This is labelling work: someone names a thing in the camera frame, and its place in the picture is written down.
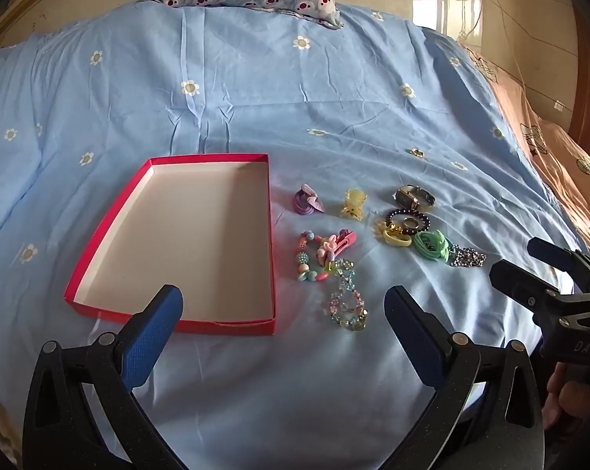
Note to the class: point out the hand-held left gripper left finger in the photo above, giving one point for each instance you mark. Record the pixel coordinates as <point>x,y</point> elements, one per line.
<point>150,338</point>

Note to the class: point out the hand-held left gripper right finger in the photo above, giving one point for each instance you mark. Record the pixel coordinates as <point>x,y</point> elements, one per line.
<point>417,338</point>

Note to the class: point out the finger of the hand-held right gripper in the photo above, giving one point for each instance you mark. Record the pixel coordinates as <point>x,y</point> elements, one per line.
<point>551,252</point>
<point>515,279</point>

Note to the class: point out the red shallow cardboard box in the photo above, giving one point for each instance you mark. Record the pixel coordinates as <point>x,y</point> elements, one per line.
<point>187,230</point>

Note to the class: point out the pink hair clip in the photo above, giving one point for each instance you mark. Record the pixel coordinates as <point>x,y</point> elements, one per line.
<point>346,242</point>

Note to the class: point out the wristwatch with metal band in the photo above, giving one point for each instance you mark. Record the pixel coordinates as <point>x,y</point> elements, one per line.
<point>412,197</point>

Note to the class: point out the yellow translucent hair clip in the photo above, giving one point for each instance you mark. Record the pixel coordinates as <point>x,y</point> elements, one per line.
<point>353,203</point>

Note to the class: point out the person's right hand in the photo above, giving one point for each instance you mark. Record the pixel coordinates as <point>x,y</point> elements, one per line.
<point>561,399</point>

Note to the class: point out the peach printed blanket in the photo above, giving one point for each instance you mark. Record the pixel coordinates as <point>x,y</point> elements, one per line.
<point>559,156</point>

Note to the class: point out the blue floral bedsheet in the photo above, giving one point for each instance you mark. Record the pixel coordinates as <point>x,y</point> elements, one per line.
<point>275,83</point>

